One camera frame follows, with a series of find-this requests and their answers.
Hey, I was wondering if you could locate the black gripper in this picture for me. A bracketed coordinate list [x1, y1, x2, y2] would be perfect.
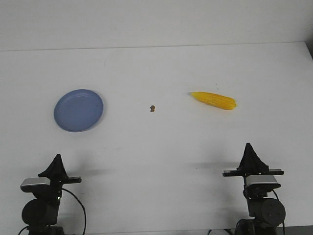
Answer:
[38, 154, 82, 189]
[222, 143, 284, 177]

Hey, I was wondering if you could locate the blue round plate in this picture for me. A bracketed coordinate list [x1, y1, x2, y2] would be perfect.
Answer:
[54, 89, 104, 132]

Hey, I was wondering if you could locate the yellow corn cob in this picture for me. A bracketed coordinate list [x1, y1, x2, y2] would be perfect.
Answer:
[189, 92, 237, 110]

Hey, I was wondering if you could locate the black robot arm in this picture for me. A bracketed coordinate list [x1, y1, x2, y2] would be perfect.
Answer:
[19, 154, 87, 235]
[223, 143, 286, 235]

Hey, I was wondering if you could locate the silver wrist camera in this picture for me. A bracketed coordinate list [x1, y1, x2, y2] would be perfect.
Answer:
[20, 177, 51, 192]
[246, 175, 281, 188]

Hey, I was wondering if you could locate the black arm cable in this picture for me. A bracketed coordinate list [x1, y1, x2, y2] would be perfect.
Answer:
[61, 188, 87, 235]
[271, 188, 287, 235]

